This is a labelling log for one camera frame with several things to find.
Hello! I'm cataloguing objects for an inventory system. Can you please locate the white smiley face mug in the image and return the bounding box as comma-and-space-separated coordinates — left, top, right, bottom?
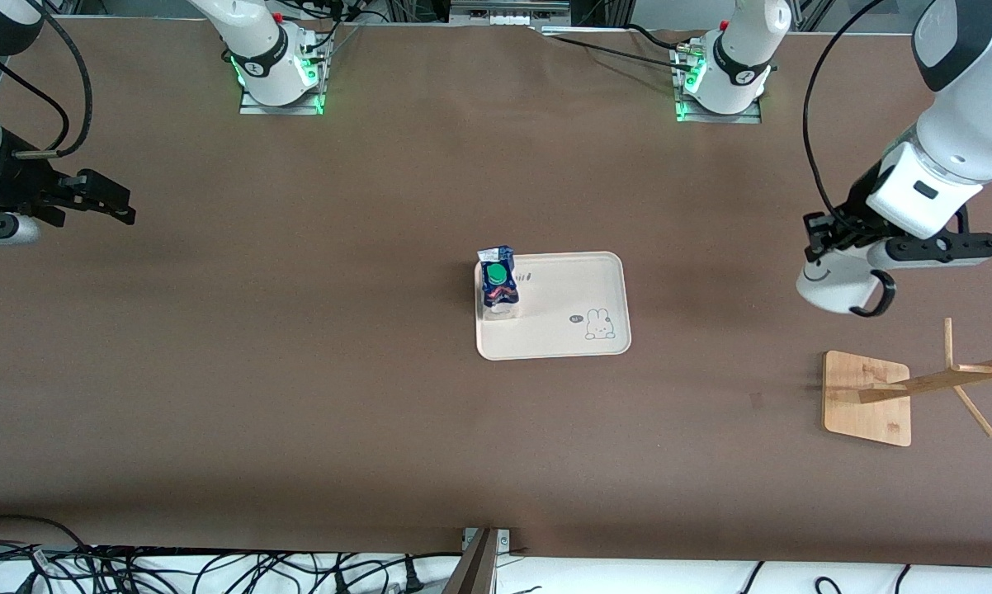
796, 243, 898, 319

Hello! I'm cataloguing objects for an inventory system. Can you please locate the blue white milk carton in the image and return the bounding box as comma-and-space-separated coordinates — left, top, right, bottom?
476, 245, 521, 322

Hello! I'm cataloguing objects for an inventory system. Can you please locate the cream rabbit print tray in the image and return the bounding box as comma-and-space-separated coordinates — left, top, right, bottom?
474, 252, 632, 361

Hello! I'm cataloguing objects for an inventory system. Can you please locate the wooden mug rack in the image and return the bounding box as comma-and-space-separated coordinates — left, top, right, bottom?
822, 318, 992, 448

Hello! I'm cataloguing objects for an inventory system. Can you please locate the brown table cover sheet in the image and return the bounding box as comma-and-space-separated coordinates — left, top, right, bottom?
0, 16, 992, 570

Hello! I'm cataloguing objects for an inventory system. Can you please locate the grey power strip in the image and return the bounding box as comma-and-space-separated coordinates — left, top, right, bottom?
449, 0, 573, 31

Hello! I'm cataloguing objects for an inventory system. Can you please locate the dark metal beam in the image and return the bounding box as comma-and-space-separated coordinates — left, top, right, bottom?
442, 528, 501, 594

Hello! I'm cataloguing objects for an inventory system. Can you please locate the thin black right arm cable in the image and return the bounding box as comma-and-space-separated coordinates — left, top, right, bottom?
0, 53, 71, 156

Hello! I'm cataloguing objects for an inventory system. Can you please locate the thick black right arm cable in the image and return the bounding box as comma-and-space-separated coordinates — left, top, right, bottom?
12, 0, 94, 159

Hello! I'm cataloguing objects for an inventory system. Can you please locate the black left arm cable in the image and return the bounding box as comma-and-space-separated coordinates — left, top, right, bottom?
802, 0, 886, 220

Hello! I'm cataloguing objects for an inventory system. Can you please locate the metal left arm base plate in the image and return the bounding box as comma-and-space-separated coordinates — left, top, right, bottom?
675, 41, 763, 125

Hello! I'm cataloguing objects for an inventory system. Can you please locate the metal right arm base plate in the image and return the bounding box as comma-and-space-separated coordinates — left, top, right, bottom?
239, 25, 326, 116

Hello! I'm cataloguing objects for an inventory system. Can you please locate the short black base cable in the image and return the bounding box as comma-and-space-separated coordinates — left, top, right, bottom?
625, 23, 705, 52

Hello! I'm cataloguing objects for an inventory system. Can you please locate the long black base cable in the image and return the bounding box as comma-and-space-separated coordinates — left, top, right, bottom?
555, 35, 701, 73

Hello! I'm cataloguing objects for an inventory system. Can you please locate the small silver metal bracket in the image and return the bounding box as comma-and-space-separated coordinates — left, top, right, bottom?
461, 528, 514, 553

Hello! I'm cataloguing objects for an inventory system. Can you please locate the black cable tangle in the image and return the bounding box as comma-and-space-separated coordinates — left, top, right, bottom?
0, 515, 464, 594

